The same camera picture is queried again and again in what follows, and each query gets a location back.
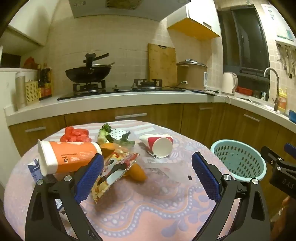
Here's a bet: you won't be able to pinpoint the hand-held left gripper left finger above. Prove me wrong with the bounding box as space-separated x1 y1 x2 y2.
25 153 104 241

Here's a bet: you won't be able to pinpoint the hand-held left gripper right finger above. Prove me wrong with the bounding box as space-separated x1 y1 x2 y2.
191 152 271 241

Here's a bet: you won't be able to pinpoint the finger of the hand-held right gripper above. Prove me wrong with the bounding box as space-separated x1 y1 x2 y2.
261 146 285 165
284 143 296 161

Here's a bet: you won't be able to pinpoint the orange and white drink cup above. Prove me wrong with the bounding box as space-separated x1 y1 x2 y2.
37 139 102 177

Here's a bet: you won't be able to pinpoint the light blue plastic basket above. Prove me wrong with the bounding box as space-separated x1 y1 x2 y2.
210 139 267 183

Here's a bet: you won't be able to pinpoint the red plastic bag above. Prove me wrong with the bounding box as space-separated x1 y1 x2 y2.
60 126 92 143

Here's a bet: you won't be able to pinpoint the long bread roll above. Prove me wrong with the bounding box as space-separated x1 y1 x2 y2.
124 163 148 182

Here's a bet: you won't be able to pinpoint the blue white printed packet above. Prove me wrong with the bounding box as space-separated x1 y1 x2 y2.
27 159 44 182

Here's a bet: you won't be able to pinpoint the crumpled snack bag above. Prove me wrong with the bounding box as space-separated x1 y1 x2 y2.
91 151 140 205

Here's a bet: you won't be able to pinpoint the orange peel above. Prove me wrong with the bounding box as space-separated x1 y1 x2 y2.
99 143 121 160

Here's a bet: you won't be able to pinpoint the green vegetable scraps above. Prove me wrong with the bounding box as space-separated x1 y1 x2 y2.
97 123 136 147

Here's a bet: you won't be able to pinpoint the clear plastic wrapper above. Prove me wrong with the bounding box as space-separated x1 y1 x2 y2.
142 159 188 193

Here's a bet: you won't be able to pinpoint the yellow detergent bottle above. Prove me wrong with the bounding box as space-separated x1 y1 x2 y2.
277 88 288 114

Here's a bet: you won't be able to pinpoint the polka dot paper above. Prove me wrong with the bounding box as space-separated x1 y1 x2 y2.
109 128 128 141

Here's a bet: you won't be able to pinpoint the red and white paper cup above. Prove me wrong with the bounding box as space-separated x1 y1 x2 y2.
139 134 174 158

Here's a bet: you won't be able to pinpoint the steel faucet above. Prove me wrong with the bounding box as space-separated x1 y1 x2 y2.
264 67 281 112

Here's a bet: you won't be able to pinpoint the pink patterned tablecloth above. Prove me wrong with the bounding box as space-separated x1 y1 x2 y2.
3 120 241 241

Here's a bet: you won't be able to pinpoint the red basin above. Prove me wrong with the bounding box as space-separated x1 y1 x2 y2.
236 86 253 95

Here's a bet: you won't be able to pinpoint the wooden base cabinets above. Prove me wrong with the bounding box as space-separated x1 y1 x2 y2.
9 102 296 223

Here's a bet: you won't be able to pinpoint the white electric kettle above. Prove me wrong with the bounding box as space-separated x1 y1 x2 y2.
221 72 238 95

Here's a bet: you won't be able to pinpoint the black flat board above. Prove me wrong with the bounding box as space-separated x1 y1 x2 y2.
191 89 219 95

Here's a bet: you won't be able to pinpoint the hanging kitchen utensils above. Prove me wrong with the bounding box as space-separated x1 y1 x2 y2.
276 44 296 78

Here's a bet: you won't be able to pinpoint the white kitchen countertop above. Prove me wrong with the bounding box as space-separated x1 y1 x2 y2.
4 89 296 127

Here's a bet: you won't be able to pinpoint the black gas stove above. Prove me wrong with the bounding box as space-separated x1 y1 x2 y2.
57 79 193 101

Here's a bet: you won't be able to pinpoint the brown rice cooker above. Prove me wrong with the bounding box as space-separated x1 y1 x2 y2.
176 59 208 90

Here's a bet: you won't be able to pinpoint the black wok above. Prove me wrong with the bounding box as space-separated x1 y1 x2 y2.
65 62 115 84

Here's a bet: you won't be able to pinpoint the yellow plastic utensil holder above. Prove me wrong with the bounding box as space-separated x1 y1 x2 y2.
25 81 40 103

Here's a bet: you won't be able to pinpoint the dark sauce bottle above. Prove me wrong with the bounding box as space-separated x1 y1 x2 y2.
38 65 45 100
43 64 53 97

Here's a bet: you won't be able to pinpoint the beige cylinder canister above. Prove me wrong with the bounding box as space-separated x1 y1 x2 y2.
15 72 38 109

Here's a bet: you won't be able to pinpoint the dark window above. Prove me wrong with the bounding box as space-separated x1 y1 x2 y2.
217 6 271 81

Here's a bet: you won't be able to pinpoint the black wok lid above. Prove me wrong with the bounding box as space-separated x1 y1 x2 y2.
83 53 110 69

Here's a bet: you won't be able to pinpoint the white appliance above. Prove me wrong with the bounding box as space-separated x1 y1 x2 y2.
0 67 38 188

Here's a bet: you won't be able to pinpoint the wooden cutting board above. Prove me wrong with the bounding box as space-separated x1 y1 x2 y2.
147 43 177 87

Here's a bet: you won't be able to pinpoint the white water heater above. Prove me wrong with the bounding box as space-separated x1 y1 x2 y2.
260 2 296 47

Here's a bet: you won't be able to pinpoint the steel range hood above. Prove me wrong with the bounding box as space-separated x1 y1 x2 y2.
69 0 191 19

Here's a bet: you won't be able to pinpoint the white cable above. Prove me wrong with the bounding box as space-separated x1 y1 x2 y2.
209 89 232 104

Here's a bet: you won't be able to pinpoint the white yellow wall cabinet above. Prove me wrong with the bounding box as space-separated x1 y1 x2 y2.
166 0 222 42

